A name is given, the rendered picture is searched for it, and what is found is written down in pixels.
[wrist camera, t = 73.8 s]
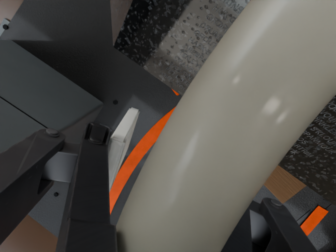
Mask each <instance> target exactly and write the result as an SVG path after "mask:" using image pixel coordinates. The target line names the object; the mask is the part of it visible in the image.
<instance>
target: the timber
mask: <svg viewBox="0 0 336 252"><path fill-rule="evenodd" d="M264 186H265V187H266V188H267V189H268V190H269V191H270V192H271V193H272V194H273V195H274V196H275V197H276V198H277V199H278V200H279V201H280V202H281V203H282V204H284V203H285V202H286V201H287V200H289V199H290V198H291V197H293V196H294V195H295V194H297V193H298V192H299V191H301V190H302V189H303V188H305V187H306V186H307V185H305V184H304V183H303V182H301V181H300V180H298V179H297V178H296V177H294V176H293V175H291V174H290V173H289V172H287V171H286V170H284V169H283V168H282V167H280V166H279V165H277V167H276V168H275V169H274V171H273V172H272V173H271V175H270V176H269V178H268V179H267V180H266V182H265V183H264Z"/></svg>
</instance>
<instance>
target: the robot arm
mask: <svg viewBox="0 0 336 252"><path fill-rule="evenodd" d="M139 113H140V111H139V109H136V108H133V107H132V108H129V110H128V111H127V113H126V114H125V116H124V117H123V119H122V121H121V122H120V124H119V125H118V127H117V128H116V130H115V131H114V130H112V129H111V128H110V127H109V126H107V125H105V124H103V123H99V122H94V121H90V122H87V123H86V125H85V128H84V132H83V136H82V139H81V143H71V142H65V139H66V136H65V134H63V133H62V132H60V131H58V130H55V129H53V128H41V129H38V130H37V131H35V132H34V133H32V134H30V135H29V136H27V137H26V138H24V139H22V140H21V141H19V142H17V143H16V144H14V145H13V146H11V147H9V148H8V149H6V150H4V151H3V152H1V153H0V245H1V244H2V243H3V242H4V241H5V239H6V238H7V237H8V236H9V235H10V234H11V233H12V232H13V230H14V229H15V228H16V227H17V226H18V225H19V224H20V222H21V221H22V220H23V219H24V218H25V217H26V216H27V214H28V213H29V212H30V211H31V210H32V209H33V208H34V207H35V205H36V204H37V203H38V202H39V201H40V200H41V199H42V197H43V196H44V195H45V194H46V193H47V192H48V191H49V189H50V188H51V187H52V186H53V184H54V181H60V182H68V183H69V187H68V192H67V197H66V202H65V206H64V211H63V216H62V221H61V226H60V231H59V235H58V240H57V245H56V250H55V252H118V245H117V229H116V226H115V225H112V224H111V221H110V190H111V188H112V186H113V183H114V181H115V179H116V176H117V174H118V171H119V169H120V167H121V164H122V162H123V159H124V157H125V155H126V152H127V150H128V147H129V144H130V141H131V138H132V135H133V132H134V129H135V126H136V123H137V120H138V116H139ZM221 252H318V251H317V249H316V248H315V247H314V245H313V244H312V242H311V241H310V240H309V238H308V237H307V235H306V234H305V233H304V231H303V230H302V228H301V227H300V226H299V224H298V223H297V221H296V220H295V219H294V217H293V216H292V214H291V213H290V212H289V210H288V209H287V208H286V207H285V206H284V205H283V204H282V203H281V202H280V201H278V200H276V199H272V198H268V197H264V198H263V199H262V201H261V203H258V202H256V201H254V200H252V202H251V203H250V205H249V206H248V208H247V209H246V211H245V213H244V214H243V216H242V217H241V219H240V220H239V222H238V223H237V225H236V227H235V228H234V230H233V232H232V233H231V235H230V236H229V238H228V240H227V242H226V243H225V245H224V247H223V249H222V250H221Z"/></svg>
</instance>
